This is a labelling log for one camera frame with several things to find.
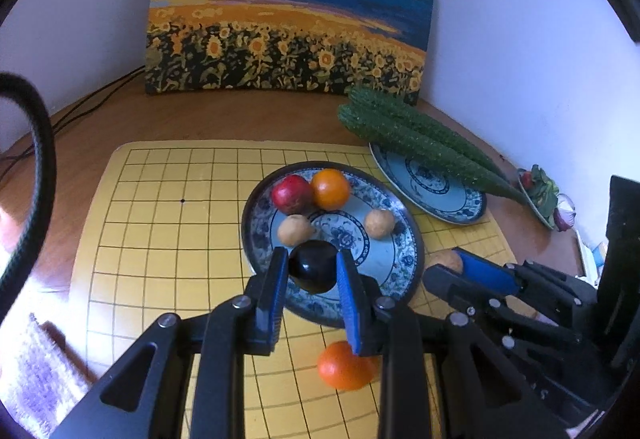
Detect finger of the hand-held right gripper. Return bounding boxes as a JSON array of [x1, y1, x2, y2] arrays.
[[452, 248, 583, 315], [424, 265, 576, 350]]

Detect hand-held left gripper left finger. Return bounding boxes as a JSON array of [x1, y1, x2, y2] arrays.
[[50, 246, 291, 439]]

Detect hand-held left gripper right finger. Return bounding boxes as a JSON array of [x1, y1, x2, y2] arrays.
[[335, 249, 568, 439]]

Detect brown round pear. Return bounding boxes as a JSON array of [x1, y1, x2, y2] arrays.
[[363, 209, 396, 240], [429, 250, 466, 276], [277, 214, 316, 247]]

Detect dark plum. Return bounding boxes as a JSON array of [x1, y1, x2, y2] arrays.
[[289, 240, 340, 295]]

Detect large blue white patterned plate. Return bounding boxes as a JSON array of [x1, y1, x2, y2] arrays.
[[241, 161, 426, 331]]

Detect large red apple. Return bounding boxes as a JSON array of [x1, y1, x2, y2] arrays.
[[271, 175, 316, 214]]

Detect orange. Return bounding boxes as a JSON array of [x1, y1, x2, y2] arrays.
[[311, 169, 352, 210], [317, 341, 379, 391]]

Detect white blue packet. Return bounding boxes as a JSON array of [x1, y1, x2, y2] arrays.
[[575, 231, 608, 277]]

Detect oval dish with vegetables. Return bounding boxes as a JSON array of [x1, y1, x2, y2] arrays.
[[516, 166, 563, 231]]

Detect purple white vegetable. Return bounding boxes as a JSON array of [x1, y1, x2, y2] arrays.
[[555, 199, 578, 230]]

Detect small blue white patterned plate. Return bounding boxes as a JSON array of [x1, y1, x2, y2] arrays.
[[369, 141, 488, 223]]

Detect green leafy vegetables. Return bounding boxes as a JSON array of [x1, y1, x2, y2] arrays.
[[530, 164, 560, 225]]

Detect yellow grid game board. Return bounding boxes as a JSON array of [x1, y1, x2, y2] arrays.
[[70, 141, 518, 439]]

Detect green bumpy cucumber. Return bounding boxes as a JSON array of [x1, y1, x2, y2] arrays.
[[348, 86, 506, 180], [337, 103, 526, 206]]

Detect purple fluffy towel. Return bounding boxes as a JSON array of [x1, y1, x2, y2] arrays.
[[0, 314, 98, 439]]

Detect sunflower field painting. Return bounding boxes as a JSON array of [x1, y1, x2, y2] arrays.
[[144, 0, 439, 107]]

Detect thin black cable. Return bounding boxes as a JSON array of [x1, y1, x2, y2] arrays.
[[50, 66, 147, 126], [0, 71, 147, 180]]

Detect thick black braided cable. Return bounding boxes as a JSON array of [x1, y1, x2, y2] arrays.
[[0, 73, 57, 320]]

